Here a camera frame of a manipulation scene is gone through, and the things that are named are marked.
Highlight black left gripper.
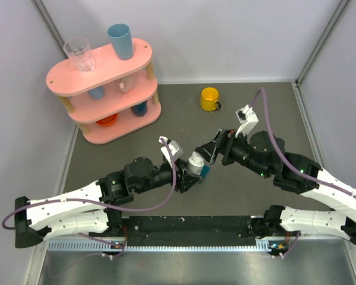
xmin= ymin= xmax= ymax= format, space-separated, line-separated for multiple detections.
xmin=135 ymin=159 xmax=202 ymax=194

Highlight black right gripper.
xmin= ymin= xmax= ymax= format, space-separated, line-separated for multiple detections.
xmin=195 ymin=127 xmax=271 ymax=179

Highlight white pill bottle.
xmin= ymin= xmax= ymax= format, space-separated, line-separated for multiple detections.
xmin=186 ymin=151 xmax=205 ymax=175

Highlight teal pill organizer box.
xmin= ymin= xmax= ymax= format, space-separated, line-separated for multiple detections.
xmin=198 ymin=165 xmax=210 ymax=184

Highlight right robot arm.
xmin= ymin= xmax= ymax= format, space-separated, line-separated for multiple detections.
xmin=195 ymin=129 xmax=356 ymax=245

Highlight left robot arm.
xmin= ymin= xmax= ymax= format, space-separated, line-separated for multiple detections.
xmin=14 ymin=153 xmax=204 ymax=248

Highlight yellow mug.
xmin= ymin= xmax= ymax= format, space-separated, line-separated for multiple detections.
xmin=201 ymin=87 xmax=221 ymax=112

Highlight dark blue faceted cup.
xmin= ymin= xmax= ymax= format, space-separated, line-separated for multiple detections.
xmin=131 ymin=101 xmax=148 ymax=117

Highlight orange plastic bowl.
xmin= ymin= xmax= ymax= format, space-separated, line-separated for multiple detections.
xmin=96 ymin=113 xmax=118 ymax=127

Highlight pink three-tier wooden shelf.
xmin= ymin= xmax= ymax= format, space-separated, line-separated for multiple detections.
xmin=46 ymin=38 xmax=161 ymax=144

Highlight small light blue cup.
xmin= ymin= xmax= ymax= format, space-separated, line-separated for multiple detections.
xmin=88 ymin=86 xmax=105 ymax=100

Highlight light blue plastic tumbler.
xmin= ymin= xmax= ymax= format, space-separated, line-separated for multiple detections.
xmin=107 ymin=23 xmax=133 ymax=61

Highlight clear drinking glass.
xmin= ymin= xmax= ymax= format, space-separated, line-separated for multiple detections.
xmin=63 ymin=37 xmax=96 ymax=72

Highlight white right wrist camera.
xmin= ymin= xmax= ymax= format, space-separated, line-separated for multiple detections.
xmin=235 ymin=104 xmax=259 ymax=138

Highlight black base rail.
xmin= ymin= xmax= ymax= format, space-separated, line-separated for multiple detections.
xmin=118 ymin=216 xmax=271 ymax=247

